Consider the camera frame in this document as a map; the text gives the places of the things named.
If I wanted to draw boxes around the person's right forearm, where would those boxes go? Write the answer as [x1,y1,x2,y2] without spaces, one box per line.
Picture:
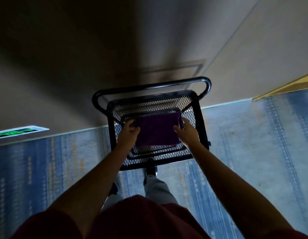
[193,143,294,233]

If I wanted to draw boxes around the recessed wall access panel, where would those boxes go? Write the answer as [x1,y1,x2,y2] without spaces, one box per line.
[139,59,204,84]

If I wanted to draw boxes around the grey trousers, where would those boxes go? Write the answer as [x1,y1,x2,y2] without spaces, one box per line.
[101,175,179,212]

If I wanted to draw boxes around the white green emergency exit sign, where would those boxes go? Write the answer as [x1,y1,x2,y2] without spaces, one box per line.
[0,125,50,140]

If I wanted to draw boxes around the dark blue sneaker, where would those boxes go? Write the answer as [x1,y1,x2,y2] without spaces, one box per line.
[108,182,119,197]
[143,159,158,185]

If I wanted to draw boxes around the yellow wooden door frame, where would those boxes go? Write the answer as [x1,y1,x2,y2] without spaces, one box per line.
[252,72,308,102]

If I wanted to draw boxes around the person's left forearm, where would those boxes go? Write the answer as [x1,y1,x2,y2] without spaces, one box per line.
[45,144,144,237]

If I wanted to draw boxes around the person's left hand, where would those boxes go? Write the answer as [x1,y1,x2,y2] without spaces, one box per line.
[116,119,141,152]

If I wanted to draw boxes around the white baseboard strip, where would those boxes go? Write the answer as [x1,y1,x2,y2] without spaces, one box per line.
[0,98,254,147]

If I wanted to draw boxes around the person's right hand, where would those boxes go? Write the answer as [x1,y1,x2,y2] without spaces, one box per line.
[173,117,201,150]

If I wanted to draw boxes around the black mesh utility cart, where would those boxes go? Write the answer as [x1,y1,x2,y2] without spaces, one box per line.
[92,76,212,171]

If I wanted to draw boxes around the purple microfibre cloth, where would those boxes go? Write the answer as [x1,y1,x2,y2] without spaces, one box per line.
[136,111,182,148]

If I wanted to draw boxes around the dark red shirt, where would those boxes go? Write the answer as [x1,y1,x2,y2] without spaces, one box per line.
[12,194,308,239]

